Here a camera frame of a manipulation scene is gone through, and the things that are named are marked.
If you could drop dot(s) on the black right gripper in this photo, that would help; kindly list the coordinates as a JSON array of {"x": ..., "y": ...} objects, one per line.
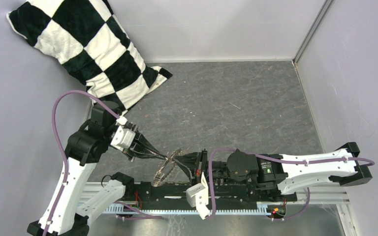
[{"x": 192, "y": 159}]

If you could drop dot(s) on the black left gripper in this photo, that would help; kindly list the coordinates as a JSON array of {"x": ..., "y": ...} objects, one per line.
[{"x": 142, "y": 147}]

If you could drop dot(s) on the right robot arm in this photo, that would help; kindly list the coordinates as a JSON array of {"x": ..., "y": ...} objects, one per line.
[{"x": 278, "y": 174}]

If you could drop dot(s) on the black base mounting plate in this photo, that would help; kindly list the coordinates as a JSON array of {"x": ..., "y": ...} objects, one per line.
[{"x": 182, "y": 196}]

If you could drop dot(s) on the black white checkered pillow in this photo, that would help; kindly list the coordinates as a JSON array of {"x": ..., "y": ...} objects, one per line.
[{"x": 87, "y": 39}]

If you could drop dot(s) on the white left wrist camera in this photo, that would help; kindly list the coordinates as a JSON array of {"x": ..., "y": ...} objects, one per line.
[{"x": 124, "y": 135}]

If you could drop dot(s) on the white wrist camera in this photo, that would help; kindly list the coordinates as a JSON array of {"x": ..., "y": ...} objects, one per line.
[
  {"x": 124, "y": 135},
  {"x": 198, "y": 197}
]

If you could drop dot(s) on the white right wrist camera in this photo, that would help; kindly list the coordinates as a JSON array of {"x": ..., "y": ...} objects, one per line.
[{"x": 198, "y": 197}]

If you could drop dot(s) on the white toothed cable duct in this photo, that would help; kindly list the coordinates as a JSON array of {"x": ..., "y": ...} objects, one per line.
[{"x": 120, "y": 209}]

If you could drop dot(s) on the aluminium rail frame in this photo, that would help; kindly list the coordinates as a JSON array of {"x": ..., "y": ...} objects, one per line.
[{"x": 324, "y": 194}]

